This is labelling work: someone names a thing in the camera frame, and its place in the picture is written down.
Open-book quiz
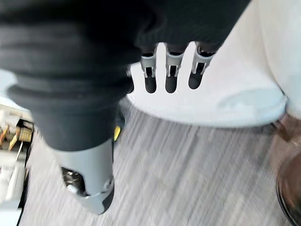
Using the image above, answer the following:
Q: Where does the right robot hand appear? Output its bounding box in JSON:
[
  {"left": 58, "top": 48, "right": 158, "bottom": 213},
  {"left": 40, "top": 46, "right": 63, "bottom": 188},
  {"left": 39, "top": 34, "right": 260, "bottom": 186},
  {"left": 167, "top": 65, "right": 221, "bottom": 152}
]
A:
[{"left": 0, "top": 0, "right": 251, "bottom": 215}]

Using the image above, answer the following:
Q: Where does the white round tea table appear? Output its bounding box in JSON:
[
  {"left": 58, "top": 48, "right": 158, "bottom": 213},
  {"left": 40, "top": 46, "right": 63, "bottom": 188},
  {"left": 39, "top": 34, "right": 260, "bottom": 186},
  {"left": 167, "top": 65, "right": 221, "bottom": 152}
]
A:
[{"left": 126, "top": 41, "right": 289, "bottom": 129}]

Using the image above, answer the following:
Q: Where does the brown translucent small bin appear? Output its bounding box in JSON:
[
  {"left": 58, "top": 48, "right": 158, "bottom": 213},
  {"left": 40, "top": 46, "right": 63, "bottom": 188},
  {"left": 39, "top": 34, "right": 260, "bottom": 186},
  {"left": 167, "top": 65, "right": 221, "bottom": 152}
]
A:
[{"left": 269, "top": 113, "right": 301, "bottom": 226}]

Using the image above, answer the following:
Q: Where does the black and yellow object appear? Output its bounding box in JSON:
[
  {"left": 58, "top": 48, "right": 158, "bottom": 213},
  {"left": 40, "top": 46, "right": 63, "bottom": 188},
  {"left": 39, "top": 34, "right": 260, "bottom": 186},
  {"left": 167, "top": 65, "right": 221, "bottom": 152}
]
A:
[{"left": 113, "top": 110, "right": 127, "bottom": 142}]

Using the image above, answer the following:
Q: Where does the white shelf with clutter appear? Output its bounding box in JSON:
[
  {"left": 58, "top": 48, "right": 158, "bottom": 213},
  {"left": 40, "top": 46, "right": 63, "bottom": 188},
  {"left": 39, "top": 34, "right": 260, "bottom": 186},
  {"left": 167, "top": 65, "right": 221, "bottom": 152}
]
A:
[{"left": 0, "top": 96, "right": 35, "bottom": 226}]

